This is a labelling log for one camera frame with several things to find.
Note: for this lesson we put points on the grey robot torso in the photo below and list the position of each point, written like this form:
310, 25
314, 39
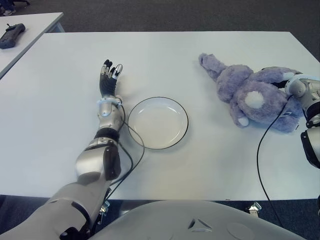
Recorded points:
195, 222

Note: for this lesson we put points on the purple plush bunny doll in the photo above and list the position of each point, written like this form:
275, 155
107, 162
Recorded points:
250, 100

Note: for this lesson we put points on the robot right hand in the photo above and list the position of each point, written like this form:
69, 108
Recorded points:
281, 83

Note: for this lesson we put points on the white sneaker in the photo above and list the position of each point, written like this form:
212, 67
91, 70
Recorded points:
7, 12

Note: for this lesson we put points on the metal table clamp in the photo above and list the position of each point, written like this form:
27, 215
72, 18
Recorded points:
103, 211
254, 208

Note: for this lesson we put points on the white side table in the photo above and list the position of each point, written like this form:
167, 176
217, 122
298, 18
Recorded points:
30, 27

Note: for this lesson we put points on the black handheld controller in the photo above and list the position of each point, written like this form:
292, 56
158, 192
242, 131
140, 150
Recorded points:
11, 36

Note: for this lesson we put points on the black office chair base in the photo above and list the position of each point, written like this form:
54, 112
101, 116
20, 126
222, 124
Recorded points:
21, 2

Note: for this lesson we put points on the robot left arm silver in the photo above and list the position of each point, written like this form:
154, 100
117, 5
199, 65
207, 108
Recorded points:
90, 162

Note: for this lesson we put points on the white plate black rim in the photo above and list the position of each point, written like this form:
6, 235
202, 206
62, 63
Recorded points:
158, 122

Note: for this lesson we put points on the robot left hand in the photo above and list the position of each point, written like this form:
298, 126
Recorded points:
107, 83

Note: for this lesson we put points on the robot right arm silver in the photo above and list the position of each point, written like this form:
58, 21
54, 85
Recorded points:
311, 100

